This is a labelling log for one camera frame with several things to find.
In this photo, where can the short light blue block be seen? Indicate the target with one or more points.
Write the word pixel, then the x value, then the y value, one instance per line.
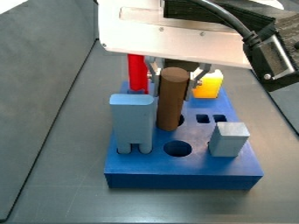
pixel 229 138

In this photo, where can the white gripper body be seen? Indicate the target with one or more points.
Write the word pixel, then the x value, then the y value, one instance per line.
pixel 133 27

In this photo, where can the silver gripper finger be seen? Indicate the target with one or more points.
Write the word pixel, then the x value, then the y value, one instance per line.
pixel 155 66
pixel 197 74

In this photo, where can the yellow notched block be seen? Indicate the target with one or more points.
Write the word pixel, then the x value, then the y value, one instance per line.
pixel 209 88

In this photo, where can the blue peg board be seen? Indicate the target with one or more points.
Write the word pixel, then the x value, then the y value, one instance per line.
pixel 181 163

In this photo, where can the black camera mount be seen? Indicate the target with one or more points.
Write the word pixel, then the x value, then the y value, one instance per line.
pixel 269 31

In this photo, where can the brown round cylinder peg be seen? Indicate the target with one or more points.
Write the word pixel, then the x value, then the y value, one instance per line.
pixel 171 95

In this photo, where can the tall light blue peg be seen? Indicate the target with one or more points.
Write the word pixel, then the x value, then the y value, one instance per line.
pixel 134 121

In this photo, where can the red hexagonal peg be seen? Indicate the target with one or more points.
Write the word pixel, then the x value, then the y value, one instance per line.
pixel 138 73

